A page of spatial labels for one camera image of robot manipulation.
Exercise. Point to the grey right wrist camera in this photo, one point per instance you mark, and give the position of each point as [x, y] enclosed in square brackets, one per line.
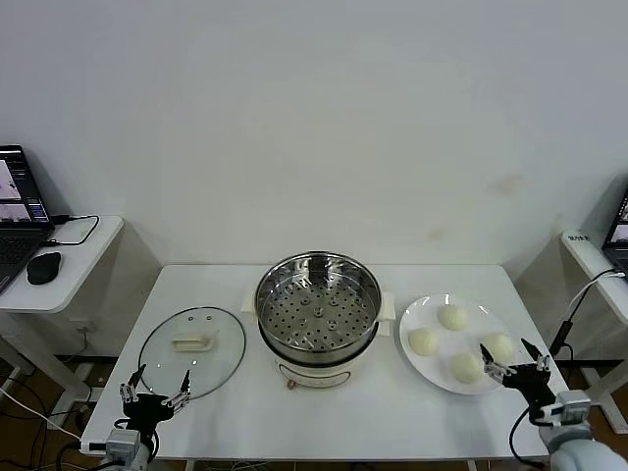
[571, 407]

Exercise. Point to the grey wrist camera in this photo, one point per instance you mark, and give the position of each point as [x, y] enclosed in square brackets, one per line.
[120, 444]
[571, 407]

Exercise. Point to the white steamed baozi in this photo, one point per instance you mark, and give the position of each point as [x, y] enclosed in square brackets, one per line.
[499, 343]
[466, 368]
[423, 342]
[453, 317]

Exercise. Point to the white side desk with mouse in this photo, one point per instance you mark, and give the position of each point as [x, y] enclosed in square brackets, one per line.
[73, 275]

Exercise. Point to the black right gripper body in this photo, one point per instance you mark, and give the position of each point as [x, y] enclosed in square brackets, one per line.
[532, 385]

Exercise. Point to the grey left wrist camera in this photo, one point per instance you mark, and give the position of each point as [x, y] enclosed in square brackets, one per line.
[120, 444]

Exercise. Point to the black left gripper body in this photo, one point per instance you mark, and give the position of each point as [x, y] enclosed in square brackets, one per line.
[144, 412]

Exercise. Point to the perforated steel steamer basket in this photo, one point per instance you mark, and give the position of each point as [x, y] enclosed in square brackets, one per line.
[319, 319]

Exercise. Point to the cream electric pot base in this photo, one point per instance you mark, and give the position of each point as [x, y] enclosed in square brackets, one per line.
[319, 374]

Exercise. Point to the black computer mouse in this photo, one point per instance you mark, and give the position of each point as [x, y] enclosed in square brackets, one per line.
[44, 269]

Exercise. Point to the black laptop with dark screen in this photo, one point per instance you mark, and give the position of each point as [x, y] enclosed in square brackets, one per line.
[619, 235]

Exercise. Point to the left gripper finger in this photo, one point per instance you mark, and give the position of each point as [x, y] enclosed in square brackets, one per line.
[184, 387]
[130, 390]

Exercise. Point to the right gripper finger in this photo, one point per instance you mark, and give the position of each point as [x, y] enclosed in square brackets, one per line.
[493, 368]
[541, 362]

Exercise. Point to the black laptop with pink screen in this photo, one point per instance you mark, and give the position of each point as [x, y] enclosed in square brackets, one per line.
[19, 230]

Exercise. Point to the white wall outlet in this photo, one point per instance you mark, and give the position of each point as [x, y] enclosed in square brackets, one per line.
[86, 328]

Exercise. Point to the white round plate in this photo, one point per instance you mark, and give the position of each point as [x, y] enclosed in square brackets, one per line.
[436, 373]

